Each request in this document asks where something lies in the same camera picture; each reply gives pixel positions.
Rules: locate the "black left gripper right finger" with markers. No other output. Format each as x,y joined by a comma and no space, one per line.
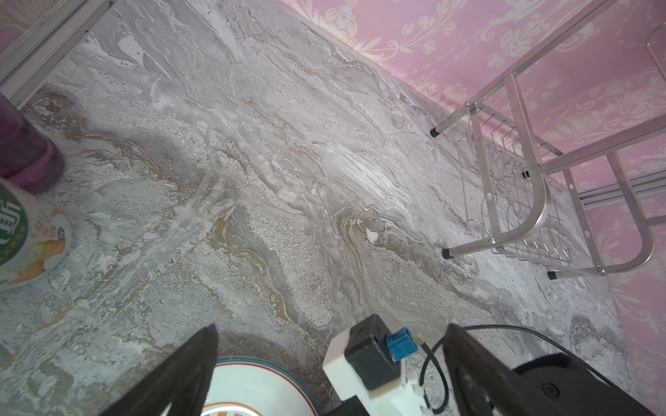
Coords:
483,385

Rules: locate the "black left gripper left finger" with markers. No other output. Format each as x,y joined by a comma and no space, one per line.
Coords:
179,385

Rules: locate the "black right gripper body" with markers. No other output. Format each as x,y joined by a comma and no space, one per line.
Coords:
569,385

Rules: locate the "stainless steel dish rack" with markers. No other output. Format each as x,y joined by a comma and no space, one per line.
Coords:
502,100

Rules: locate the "orange sunburst plate left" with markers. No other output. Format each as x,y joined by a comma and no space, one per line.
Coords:
250,386

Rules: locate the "green drink can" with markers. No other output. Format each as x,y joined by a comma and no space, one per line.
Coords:
34,236

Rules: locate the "purple drink bottle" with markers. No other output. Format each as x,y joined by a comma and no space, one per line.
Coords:
29,159

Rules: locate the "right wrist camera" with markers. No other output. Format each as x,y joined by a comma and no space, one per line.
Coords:
366,366

